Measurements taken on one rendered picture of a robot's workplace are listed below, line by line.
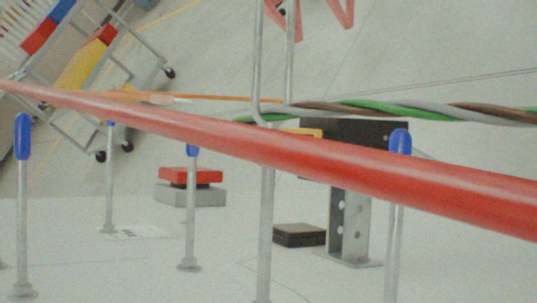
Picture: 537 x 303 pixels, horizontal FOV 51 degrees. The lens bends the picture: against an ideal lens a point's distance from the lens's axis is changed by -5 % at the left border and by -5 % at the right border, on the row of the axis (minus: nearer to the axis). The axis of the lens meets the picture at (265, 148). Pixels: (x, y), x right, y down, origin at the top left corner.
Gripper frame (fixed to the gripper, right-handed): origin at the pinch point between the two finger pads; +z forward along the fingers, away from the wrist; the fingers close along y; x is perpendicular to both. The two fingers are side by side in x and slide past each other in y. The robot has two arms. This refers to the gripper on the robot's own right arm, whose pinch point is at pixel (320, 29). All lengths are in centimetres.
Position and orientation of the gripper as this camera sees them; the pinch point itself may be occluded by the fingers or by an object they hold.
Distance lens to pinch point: 76.9
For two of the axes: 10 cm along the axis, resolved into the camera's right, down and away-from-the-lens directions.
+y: 6.0, -0.3, -8.0
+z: 3.4, 9.1, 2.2
